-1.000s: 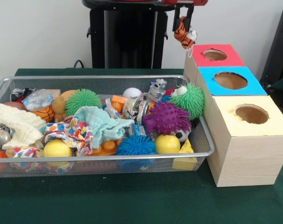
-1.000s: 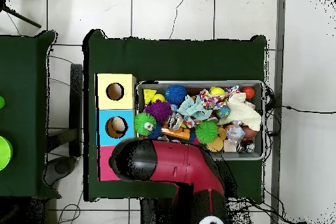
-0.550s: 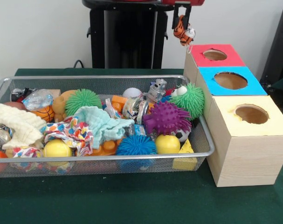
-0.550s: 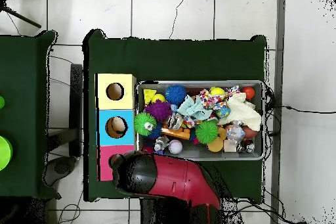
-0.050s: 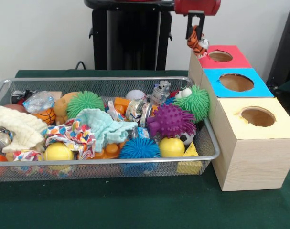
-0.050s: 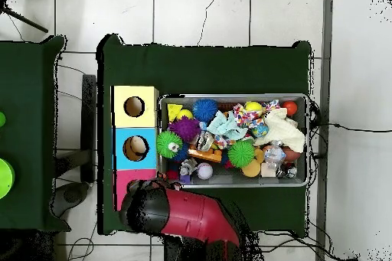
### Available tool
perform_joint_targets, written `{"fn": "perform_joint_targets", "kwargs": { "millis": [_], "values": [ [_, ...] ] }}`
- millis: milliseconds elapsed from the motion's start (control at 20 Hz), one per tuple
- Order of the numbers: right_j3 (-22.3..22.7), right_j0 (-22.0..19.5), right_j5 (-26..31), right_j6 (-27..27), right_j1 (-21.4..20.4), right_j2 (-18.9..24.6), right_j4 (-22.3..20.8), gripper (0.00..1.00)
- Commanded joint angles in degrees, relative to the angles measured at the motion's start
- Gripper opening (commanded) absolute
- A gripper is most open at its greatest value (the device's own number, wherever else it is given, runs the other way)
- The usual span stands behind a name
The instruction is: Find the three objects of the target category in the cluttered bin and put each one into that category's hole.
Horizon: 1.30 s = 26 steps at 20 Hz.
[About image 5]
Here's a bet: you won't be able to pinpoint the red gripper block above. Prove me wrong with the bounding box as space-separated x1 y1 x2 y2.
174 0 222 40

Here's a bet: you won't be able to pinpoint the orange striped tiger toy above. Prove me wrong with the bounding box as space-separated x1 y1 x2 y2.
187 25 210 59

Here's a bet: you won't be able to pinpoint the green spiky ball with eyes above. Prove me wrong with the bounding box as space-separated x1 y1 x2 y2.
174 83 210 123

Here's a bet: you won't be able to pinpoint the wooden box with three holes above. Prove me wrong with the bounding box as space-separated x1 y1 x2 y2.
187 44 290 192

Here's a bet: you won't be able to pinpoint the shallow clear mesh bin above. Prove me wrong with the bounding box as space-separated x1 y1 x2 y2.
0 76 221 183

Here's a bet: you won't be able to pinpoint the silver toy robot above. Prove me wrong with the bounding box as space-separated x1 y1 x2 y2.
150 80 172 105

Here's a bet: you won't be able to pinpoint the black chair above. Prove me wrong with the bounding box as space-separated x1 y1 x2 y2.
266 4 290 90

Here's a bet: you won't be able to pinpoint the purple spiky toy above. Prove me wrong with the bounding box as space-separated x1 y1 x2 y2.
146 103 197 139

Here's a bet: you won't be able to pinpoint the crushed silver drink can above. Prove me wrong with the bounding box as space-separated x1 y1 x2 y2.
125 99 154 127

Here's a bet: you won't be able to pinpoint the plain green spiky ball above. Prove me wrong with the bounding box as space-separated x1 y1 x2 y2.
66 90 105 119

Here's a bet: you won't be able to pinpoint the blue spiky ball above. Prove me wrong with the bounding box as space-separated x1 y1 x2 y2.
118 137 161 159

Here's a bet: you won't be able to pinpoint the light blue cloth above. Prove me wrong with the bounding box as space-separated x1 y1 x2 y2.
75 108 139 152

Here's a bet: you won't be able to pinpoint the colourful patterned cloth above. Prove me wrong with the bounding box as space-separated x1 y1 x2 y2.
43 119 97 160

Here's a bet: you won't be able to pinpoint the yellow ball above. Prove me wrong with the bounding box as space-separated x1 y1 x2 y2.
43 142 75 162

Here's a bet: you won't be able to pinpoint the cream white cloth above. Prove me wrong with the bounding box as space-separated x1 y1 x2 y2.
0 105 48 153

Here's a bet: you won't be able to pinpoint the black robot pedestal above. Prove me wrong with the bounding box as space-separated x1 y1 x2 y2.
84 0 174 71

